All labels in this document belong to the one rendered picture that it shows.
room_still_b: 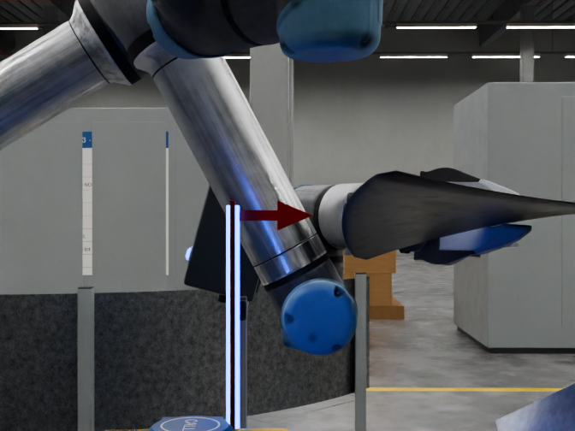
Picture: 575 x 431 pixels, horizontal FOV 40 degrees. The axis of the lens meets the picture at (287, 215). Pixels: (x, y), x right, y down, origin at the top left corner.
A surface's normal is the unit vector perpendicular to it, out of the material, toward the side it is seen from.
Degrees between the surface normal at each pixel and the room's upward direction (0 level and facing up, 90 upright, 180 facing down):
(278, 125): 90
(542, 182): 90
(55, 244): 90
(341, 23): 93
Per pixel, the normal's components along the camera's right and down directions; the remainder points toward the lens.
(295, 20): -0.67, 0.06
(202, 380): 0.43, 0.00
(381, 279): -0.04, 0.00
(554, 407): -0.65, -0.57
